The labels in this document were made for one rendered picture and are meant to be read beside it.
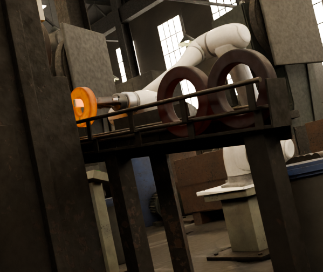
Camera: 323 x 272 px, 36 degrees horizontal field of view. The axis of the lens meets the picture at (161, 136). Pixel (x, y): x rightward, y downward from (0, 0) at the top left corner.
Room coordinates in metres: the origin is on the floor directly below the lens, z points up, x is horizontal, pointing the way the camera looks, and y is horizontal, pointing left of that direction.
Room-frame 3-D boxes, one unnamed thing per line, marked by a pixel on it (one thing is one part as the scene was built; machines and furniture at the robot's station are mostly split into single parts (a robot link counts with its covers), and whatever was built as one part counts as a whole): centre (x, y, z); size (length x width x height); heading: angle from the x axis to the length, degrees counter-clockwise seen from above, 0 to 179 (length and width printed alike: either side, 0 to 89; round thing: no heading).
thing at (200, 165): (4.62, -0.64, 0.33); 0.93 x 0.73 x 0.66; 50
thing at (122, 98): (2.02, 0.16, 0.84); 0.09 x 0.08 x 0.07; 133
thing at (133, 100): (2.07, 0.11, 0.83); 0.09 x 0.06 x 0.09; 43
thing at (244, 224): (2.69, -0.38, 0.16); 0.40 x 0.40 x 0.31; 38
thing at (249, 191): (2.69, -0.38, 0.33); 0.32 x 0.32 x 0.04; 38
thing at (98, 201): (2.94, 0.46, 0.31); 0.24 x 0.16 x 0.62; 43
